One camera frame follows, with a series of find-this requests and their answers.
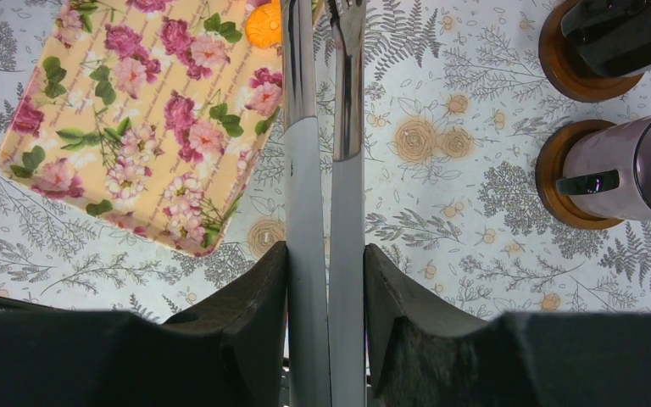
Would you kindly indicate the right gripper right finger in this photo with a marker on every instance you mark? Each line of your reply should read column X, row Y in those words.
column 422, row 349

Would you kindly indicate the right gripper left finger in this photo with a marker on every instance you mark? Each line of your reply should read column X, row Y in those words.
column 234, row 343

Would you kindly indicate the metal tongs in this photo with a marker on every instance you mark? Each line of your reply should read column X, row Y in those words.
column 325, row 253

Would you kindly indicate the brown wooden saucer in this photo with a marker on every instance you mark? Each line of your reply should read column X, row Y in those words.
column 549, row 168
column 560, row 68

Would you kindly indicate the floral dessert tray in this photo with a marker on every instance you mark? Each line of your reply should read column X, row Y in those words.
column 150, row 115

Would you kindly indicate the purple mug black handle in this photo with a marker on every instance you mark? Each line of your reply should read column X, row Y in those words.
column 608, row 173

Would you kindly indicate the black mug white inside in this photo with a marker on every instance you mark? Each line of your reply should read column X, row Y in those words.
column 609, row 38

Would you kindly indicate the floral tablecloth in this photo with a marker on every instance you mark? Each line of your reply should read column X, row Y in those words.
column 457, row 108

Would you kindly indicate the orange tart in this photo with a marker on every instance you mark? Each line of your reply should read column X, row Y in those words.
column 263, row 24

